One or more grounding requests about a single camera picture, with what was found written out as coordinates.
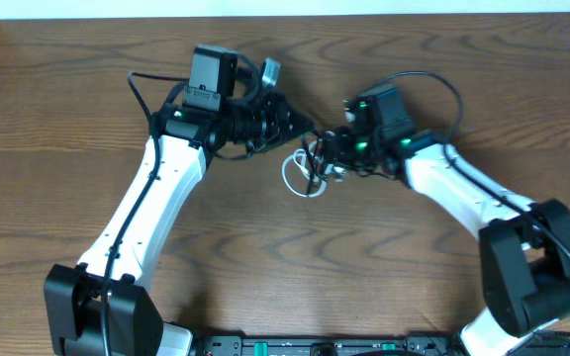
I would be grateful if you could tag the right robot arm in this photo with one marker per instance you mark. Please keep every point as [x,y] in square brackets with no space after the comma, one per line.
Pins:
[524,246]

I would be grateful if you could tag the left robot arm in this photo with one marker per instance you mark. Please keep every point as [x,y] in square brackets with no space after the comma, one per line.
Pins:
[102,305]

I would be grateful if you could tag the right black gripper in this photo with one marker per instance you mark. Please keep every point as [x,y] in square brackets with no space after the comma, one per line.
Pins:
[338,151]

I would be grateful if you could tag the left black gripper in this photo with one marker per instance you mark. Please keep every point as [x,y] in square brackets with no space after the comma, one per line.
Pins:
[275,123]

